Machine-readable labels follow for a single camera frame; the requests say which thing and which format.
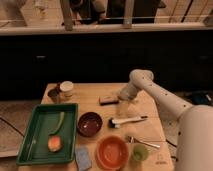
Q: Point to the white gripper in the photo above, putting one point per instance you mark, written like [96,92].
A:
[127,93]

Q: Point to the black whiteboard eraser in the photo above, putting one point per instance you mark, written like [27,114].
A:
[107,100]

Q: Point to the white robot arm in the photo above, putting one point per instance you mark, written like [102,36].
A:
[195,136]

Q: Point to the purple bowl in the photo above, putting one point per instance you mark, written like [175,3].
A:
[89,124]

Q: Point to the orange bowl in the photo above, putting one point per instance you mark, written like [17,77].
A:
[111,153]

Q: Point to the silver fork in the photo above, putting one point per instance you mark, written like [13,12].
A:
[132,139]

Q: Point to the green cup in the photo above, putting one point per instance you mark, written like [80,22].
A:
[140,153]

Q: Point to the white lidded jar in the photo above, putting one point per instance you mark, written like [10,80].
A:
[66,88]

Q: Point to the blue sponge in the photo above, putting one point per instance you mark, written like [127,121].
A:
[83,159]

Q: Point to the dark metal cup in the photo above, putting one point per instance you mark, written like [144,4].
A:
[53,94]

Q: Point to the orange peach fruit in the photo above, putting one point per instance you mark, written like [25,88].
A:
[54,143]

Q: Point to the green plastic tray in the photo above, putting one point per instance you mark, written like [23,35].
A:
[44,118]

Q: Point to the white handled brush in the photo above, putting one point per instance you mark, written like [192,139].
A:
[116,123]

